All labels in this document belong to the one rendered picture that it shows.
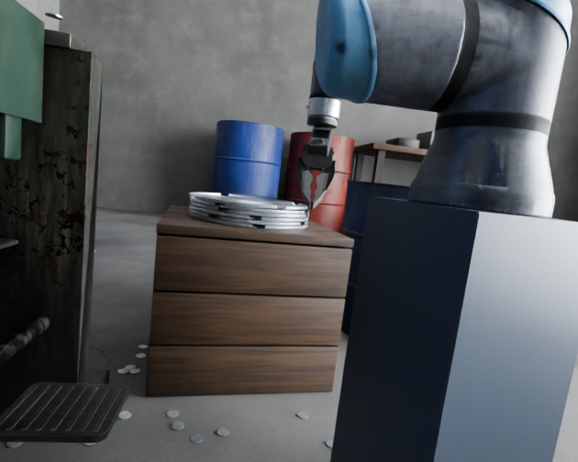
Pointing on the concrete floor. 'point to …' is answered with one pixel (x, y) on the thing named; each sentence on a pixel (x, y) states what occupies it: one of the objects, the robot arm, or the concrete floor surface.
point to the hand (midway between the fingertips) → (311, 203)
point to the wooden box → (245, 307)
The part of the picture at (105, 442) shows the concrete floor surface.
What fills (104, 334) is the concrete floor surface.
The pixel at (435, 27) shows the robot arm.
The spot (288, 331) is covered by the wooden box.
